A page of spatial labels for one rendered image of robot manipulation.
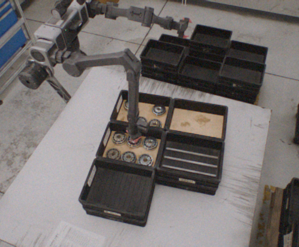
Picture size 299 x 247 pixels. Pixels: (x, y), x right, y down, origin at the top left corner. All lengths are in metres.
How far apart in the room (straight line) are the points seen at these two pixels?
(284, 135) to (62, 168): 2.24
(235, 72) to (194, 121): 1.04
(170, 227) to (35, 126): 2.02
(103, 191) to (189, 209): 0.57
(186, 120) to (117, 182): 0.68
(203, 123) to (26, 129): 2.01
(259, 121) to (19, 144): 2.35
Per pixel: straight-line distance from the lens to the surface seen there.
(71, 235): 1.99
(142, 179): 1.91
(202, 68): 3.20
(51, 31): 1.84
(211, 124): 2.16
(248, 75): 3.07
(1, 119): 3.64
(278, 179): 3.04
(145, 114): 2.19
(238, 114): 2.43
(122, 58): 1.49
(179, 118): 2.17
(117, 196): 1.88
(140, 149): 2.02
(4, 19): 3.66
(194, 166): 1.97
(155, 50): 3.22
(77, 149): 2.25
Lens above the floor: 2.55
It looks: 54 degrees down
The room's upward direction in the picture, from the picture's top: 3 degrees counter-clockwise
